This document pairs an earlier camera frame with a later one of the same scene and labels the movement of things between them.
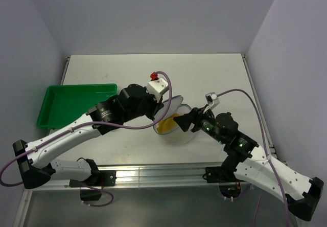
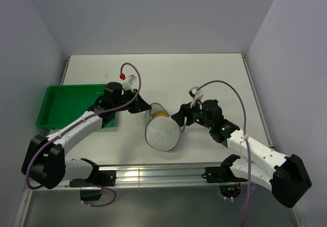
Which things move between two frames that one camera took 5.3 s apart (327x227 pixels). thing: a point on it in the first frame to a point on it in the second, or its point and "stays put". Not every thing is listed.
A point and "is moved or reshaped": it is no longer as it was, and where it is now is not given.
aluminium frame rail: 179,176 stays put
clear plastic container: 167,129 is moved or reshaped
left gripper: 156,106 to 139,105
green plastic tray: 63,105 stays put
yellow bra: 168,125 is moved or reshaped
